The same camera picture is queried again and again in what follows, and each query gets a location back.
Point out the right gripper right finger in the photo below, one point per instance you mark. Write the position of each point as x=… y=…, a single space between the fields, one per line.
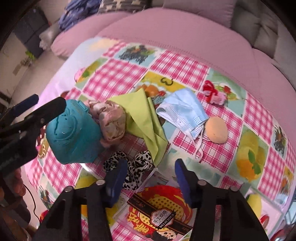
x=187 y=181

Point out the clear box orange label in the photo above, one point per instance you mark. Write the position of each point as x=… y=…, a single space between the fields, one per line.
x=156 y=211

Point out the mauve cushion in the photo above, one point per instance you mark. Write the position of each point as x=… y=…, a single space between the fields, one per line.
x=201 y=9

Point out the black white patterned cushion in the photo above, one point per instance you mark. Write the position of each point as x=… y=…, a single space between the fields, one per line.
x=130 y=6

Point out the black white leopard scrunchie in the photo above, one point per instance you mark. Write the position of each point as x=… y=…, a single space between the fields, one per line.
x=136 y=167

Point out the blue face mask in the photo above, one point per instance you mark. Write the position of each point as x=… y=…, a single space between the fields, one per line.
x=183 y=109

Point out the blue plaid clothing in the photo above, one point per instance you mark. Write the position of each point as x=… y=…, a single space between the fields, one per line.
x=77 y=11

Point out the checkered fruit tablecloth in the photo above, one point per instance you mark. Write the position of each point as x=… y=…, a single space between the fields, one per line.
x=257 y=150

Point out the yellow green sponge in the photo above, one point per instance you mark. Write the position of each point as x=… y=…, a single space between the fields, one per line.
x=254 y=200

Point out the white tray teal rim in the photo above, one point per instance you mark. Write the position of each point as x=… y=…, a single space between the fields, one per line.
x=274 y=209

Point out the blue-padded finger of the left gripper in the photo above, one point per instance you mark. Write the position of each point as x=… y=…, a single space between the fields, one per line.
x=24 y=105

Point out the grey pink sofa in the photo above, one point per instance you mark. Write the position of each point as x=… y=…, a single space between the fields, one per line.
x=248 y=42

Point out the red tape roll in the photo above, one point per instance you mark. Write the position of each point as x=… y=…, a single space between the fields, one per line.
x=264 y=220

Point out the person's left hand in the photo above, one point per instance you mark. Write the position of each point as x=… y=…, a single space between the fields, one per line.
x=18 y=185

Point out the dark cabinet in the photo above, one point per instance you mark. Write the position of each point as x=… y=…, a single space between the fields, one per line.
x=28 y=29

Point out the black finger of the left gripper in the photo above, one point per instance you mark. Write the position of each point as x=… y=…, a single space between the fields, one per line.
x=33 y=121

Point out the lime green cloth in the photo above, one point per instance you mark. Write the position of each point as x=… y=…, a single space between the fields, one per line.
x=143 y=122

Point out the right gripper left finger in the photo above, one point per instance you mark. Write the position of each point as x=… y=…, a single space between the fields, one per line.
x=114 y=183

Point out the floral pink scrunchie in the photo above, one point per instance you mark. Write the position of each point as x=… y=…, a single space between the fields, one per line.
x=111 y=118

